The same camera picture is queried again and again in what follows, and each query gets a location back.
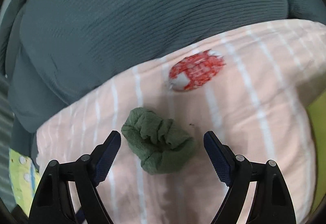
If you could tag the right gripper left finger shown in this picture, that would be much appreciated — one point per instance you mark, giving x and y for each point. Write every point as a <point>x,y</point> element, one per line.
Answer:
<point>67,192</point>

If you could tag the pink white striped blanket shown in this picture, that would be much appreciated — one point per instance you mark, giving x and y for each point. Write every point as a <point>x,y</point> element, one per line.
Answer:
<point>256,105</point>

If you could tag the grey corduroy sofa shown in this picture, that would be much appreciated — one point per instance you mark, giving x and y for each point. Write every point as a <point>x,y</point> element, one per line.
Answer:
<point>53,52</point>

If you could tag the green towel cloth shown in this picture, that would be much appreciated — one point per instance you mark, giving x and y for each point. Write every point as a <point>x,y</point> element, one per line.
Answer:
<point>160,144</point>

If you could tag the yellow green dotted cushion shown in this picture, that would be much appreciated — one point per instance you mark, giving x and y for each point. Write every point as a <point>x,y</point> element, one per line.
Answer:
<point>24,179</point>

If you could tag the red white patterned pouch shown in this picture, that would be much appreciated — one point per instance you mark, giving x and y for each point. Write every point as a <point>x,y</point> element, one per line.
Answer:
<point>194,71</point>

